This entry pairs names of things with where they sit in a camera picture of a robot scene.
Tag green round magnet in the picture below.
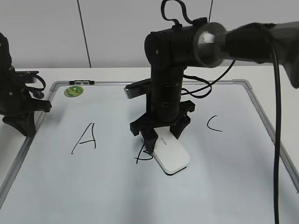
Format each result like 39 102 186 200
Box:
64 86 84 98

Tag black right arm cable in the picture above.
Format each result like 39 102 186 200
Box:
161 0 283 224

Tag white board eraser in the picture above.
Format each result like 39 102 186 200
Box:
143 127 190 175

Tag white board with grey frame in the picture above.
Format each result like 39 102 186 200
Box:
0 78 299 224

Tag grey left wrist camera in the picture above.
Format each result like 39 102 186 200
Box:
16 70 39 84

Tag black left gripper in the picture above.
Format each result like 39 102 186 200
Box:
0 34 51 137

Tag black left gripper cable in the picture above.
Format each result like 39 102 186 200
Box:
25 74 47 99

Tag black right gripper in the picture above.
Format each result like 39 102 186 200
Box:
129 79 195 154

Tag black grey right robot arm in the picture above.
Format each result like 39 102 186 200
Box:
125 18 299 153

